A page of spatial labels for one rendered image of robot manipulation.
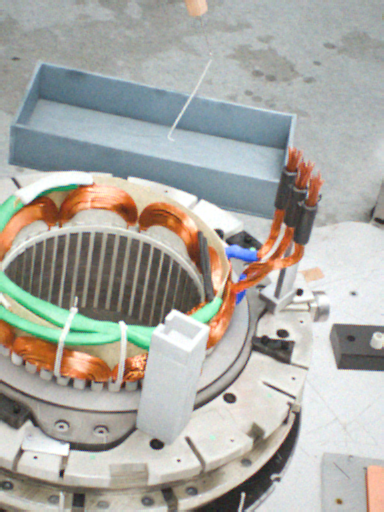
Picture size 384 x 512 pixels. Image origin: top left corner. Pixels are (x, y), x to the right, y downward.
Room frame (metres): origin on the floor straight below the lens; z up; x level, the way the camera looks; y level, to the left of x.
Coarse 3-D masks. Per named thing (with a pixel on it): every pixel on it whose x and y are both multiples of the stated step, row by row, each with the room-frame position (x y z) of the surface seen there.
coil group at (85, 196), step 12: (72, 192) 0.80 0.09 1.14; (84, 192) 0.80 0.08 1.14; (108, 192) 0.81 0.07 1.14; (120, 192) 0.81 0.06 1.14; (72, 204) 0.80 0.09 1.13; (84, 204) 0.80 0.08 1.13; (96, 204) 0.81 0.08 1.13; (108, 204) 0.81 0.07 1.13; (120, 204) 0.81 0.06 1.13; (132, 204) 0.81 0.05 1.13; (60, 216) 0.80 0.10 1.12; (72, 216) 0.80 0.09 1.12; (132, 216) 0.81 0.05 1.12; (60, 228) 0.80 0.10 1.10
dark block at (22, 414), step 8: (0, 392) 0.62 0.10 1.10; (0, 400) 0.62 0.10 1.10; (8, 400) 0.62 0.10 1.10; (0, 408) 0.61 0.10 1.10; (8, 408) 0.61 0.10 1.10; (16, 408) 0.61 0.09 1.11; (24, 408) 0.61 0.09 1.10; (0, 416) 0.61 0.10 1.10; (8, 416) 0.61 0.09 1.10; (16, 416) 0.61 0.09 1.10; (24, 416) 0.61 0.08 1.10; (16, 424) 0.60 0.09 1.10
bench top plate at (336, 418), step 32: (352, 224) 1.29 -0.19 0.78; (320, 256) 1.22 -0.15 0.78; (352, 256) 1.23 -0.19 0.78; (320, 288) 1.16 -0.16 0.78; (352, 288) 1.17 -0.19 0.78; (352, 320) 1.12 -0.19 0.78; (320, 352) 1.06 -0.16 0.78; (320, 384) 1.01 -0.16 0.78; (352, 384) 1.02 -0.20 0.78; (320, 416) 0.97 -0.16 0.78; (352, 416) 0.98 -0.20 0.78; (320, 448) 0.93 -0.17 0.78; (352, 448) 0.93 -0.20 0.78; (288, 480) 0.88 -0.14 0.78; (320, 480) 0.88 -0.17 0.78
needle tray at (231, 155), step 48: (48, 96) 1.07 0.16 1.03; (96, 96) 1.07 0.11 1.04; (144, 96) 1.07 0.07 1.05; (192, 96) 1.07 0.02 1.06; (48, 144) 0.97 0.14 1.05; (96, 144) 0.97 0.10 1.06; (144, 144) 1.04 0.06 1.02; (192, 144) 1.05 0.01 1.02; (240, 144) 1.06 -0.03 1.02; (288, 144) 1.02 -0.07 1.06; (192, 192) 0.97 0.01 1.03; (240, 192) 0.96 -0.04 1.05
